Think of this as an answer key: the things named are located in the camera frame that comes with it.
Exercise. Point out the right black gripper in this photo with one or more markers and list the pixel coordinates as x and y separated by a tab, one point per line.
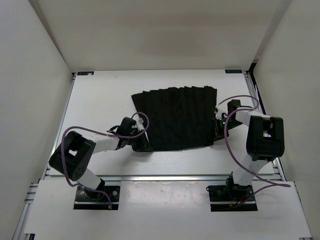
219	132

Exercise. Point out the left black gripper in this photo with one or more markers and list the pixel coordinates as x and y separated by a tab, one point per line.
143	145

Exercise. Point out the black pleated skirt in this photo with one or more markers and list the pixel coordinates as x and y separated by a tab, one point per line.
179	117

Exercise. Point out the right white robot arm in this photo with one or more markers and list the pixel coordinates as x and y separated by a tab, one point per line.
265	140

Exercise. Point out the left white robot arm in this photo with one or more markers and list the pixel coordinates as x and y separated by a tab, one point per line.
78	144

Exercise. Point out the right blue corner label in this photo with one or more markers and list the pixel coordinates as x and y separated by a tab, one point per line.
233	71

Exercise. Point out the blue corner label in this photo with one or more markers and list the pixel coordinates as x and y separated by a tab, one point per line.
233	71
85	73

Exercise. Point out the left blue corner label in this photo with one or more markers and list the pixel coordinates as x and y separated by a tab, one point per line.
85	73

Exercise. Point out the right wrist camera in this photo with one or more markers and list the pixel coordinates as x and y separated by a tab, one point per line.
220	114

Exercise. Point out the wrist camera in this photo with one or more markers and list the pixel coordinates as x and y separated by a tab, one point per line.
220	114
140	124

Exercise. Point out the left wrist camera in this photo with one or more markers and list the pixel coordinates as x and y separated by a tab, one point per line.
140	124

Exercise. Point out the right aluminium side rail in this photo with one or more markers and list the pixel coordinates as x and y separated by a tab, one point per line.
252	84

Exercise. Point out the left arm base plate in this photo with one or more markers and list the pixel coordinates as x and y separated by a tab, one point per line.
88	200

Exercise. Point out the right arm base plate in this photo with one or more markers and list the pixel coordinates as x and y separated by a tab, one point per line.
231	197

